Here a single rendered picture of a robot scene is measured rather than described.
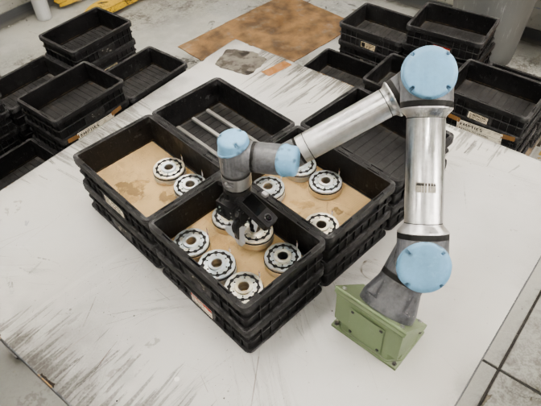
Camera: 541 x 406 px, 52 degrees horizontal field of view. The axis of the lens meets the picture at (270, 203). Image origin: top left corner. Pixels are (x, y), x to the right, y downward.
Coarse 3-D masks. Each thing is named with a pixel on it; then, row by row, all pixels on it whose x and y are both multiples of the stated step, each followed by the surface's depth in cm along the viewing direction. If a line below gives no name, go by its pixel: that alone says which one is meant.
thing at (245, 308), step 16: (256, 192) 158; (176, 208) 155; (160, 240) 149; (320, 240) 145; (304, 256) 141; (208, 272) 139; (288, 272) 138; (224, 288) 136; (272, 288) 135; (240, 304) 132; (256, 304) 133
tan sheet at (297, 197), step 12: (288, 180) 175; (288, 192) 171; (300, 192) 171; (348, 192) 171; (288, 204) 168; (300, 204) 168; (312, 204) 168; (324, 204) 167; (336, 204) 167; (348, 204) 167; (360, 204) 167; (336, 216) 164; (348, 216) 164
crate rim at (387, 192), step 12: (288, 132) 176; (348, 156) 168; (372, 168) 163; (384, 180) 160; (384, 192) 156; (276, 204) 154; (372, 204) 153; (300, 216) 151; (360, 216) 151; (312, 228) 148; (348, 228) 149; (336, 240) 148
